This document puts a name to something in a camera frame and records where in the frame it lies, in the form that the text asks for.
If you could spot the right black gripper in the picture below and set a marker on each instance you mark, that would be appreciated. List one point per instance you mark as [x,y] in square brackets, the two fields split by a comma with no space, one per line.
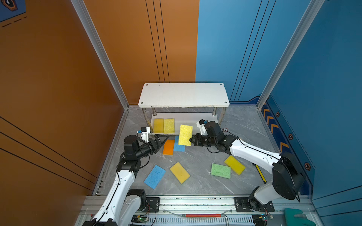
[197,142]

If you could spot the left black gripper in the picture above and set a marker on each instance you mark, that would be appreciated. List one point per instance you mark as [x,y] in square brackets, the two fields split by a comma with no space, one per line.
[159,146]

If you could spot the light yellow sponge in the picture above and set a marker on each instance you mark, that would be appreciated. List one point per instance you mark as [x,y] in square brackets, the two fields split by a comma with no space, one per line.
[185,135]
[169,126]

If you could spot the thick yellow sponge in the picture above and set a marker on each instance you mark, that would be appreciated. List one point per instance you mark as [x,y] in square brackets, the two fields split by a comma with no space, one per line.
[158,125]

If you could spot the green sponge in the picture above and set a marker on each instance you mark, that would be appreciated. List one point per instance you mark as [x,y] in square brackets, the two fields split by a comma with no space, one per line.
[221,171]

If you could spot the dark yellow sponge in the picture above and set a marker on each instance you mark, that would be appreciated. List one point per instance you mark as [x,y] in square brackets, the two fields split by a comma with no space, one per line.
[180,173]

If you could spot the white two-tier shelf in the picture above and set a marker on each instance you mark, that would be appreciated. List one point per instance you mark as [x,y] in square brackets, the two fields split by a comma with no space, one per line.
[183,96]

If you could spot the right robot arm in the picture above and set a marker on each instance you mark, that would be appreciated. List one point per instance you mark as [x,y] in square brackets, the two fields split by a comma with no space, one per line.
[287,173]

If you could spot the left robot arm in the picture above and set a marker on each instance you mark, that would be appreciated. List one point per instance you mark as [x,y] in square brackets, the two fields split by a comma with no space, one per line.
[122,202]

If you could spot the orange sponge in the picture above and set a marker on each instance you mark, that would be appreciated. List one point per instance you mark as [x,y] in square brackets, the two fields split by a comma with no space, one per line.
[168,147]

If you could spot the small blue sponge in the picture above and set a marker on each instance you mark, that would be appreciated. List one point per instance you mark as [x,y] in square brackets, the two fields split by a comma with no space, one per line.
[177,147]

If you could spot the large blue sponge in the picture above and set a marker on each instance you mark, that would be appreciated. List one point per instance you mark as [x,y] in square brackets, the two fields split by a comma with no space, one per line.
[155,176]

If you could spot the yellow black caliper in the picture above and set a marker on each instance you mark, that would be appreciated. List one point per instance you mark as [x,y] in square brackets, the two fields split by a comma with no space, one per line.
[261,174]

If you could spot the left circuit board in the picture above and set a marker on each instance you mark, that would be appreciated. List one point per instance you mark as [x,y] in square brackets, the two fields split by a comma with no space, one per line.
[139,220]

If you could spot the circuit board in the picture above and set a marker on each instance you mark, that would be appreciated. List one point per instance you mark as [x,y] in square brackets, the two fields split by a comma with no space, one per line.
[266,218]
[139,220]

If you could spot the right circuit board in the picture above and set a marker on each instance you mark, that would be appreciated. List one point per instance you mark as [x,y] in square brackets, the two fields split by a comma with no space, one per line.
[266,218]

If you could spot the green glove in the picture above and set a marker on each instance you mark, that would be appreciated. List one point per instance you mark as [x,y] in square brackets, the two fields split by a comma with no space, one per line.
[293,220]

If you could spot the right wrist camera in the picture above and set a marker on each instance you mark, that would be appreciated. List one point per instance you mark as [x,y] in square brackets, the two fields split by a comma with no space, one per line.
[201,125]

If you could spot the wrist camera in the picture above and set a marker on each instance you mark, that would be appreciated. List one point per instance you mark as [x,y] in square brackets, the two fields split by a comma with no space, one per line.
[144,134]
[201,125]

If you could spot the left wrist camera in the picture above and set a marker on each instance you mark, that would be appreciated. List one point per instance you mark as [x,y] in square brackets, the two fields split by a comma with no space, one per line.
[144,134]

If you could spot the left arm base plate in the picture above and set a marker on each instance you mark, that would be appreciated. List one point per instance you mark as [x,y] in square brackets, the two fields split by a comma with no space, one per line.
[151,204]

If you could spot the red handled tool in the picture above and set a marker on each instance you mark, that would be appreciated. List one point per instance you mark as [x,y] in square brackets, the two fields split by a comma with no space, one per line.
[203,215]

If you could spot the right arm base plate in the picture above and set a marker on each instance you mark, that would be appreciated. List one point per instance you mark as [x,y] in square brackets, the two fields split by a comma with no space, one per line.
[244,204]

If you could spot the left aluminium frame post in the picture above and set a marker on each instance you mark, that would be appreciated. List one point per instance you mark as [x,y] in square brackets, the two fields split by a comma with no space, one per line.
[86,20]

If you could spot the aluminium frame post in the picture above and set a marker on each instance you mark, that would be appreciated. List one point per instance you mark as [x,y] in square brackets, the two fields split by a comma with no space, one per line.
[86,20]
[298,35]

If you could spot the right aluminium frame post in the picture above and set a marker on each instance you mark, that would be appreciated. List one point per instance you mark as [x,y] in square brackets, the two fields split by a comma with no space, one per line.
[298,35]

